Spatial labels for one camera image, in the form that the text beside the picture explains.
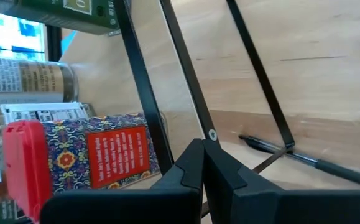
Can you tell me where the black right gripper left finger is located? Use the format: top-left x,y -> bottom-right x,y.
40,138 -> 205,224

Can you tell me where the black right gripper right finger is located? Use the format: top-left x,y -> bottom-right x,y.
203,139 -> 360,224

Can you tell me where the red smoked paprika tin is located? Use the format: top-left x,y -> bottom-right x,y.
2,112 -> 162,222

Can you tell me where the furikake seasoning glass jar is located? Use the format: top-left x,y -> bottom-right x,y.
0,53 -> 80,108

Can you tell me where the green oregano spice jar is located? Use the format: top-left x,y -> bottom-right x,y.
0,0 -> 122,35

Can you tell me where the black metal wood-top shelf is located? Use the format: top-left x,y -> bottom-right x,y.
113,0 -> 296,218

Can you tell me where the black ballpoint pen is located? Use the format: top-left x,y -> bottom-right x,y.
238,133 -> 360,189

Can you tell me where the large room window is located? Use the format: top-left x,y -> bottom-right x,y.
0,8 -> 47,62

